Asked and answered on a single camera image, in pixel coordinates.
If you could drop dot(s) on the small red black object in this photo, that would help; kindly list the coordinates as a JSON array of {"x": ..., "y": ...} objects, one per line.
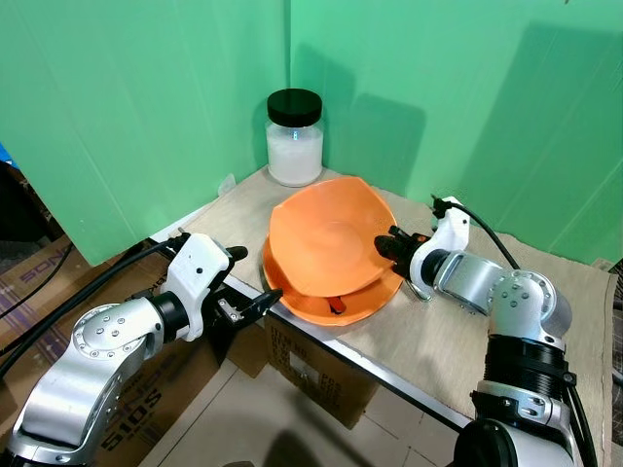
[{"x": 337, "y": 305}]

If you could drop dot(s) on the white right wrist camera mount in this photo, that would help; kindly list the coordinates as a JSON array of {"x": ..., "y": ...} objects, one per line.
[{"x": 450, "y": 233}]

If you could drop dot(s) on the plywood top table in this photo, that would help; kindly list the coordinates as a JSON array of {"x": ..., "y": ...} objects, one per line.
[{"x": 438, "y": 341}]

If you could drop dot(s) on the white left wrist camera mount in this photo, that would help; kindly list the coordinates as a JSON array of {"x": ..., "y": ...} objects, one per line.
[{"x": 195, "y": 268}]

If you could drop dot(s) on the orange plastic bowl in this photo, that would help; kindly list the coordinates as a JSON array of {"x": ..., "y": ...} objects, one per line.
[
  {"x": 368, "y": 305},
  {"x": 326, "y": 238}
]

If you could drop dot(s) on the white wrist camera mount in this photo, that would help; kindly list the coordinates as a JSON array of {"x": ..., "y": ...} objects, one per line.
[
  {"x": 195, "y": 268},
  {"x": 450, "y": 233}
]

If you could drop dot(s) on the brown cardboard box with label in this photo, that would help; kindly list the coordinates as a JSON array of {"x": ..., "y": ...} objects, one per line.
[{"x": 311, "y": 375}]

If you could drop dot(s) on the green backdrop board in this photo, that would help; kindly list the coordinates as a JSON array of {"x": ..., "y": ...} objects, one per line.
[
  {"x": 467, "y": 97},
  {"x": 117, "y": 97}
]

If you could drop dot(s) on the glass jar with black lid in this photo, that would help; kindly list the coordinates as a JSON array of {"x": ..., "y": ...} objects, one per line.
[{"x": 295, "y": 151}]

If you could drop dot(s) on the dark printed cardboard box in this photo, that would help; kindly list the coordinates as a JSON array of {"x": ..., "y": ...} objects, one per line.
[{"x": 39, "y": 268}]

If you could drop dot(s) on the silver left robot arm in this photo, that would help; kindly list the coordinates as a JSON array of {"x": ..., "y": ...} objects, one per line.
[{"x": 97, "y": 342}]

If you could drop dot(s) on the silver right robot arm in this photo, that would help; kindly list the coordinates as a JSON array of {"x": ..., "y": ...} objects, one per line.
[{"x": 516, "y": 302}]

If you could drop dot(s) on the small white bracket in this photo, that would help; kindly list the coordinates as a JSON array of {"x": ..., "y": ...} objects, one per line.
[{"x": 228, "y": 184}]

